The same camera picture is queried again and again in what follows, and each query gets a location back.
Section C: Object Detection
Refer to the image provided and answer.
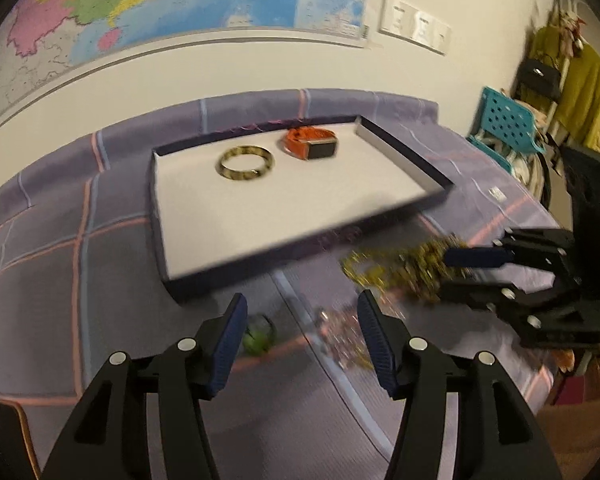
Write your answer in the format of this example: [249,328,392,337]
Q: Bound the pink bead bracelet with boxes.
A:
[315,307,376,371]

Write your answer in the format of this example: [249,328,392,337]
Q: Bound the black handbag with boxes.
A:
[517,57,563,102]

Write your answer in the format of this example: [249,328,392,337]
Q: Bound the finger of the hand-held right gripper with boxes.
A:
[436,271,582,332]
[444,227,577,286]

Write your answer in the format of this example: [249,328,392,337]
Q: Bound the green bead ring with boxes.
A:
[241,312,278,358]

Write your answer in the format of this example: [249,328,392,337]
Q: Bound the purple checkered bed sheet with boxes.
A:
[0,87,576,480]

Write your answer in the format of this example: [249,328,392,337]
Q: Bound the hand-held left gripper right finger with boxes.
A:
[357,289,563,480]

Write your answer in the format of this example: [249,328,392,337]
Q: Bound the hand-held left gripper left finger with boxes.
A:
[40,292,248,480]

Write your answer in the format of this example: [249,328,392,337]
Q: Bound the yellow bead necklace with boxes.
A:
[340,237,476,306]

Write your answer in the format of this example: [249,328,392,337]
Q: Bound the purple tray box white inside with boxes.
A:
[147,114,456,306]

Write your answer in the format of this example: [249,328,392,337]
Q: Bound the yellow brown bangle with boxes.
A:
[216,145,276,182]

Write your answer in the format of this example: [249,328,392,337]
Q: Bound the orange strap watch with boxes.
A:
[278,127,340,161]

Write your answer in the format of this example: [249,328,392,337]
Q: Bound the blue perforated chair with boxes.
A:
[472,86,548,173]

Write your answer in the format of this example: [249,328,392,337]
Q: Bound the dark panel with orange edge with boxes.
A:
[0,400,42,480]

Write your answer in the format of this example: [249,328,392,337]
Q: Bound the white wall socket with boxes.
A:
[432,20,453,56]
[411,9,437,47]
[378,0,415,38]

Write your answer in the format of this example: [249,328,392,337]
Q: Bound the yellow green hanging garment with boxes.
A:
[552,45,600,156]

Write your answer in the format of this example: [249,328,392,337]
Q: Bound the colourful wall map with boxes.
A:
[0,0,373,133]

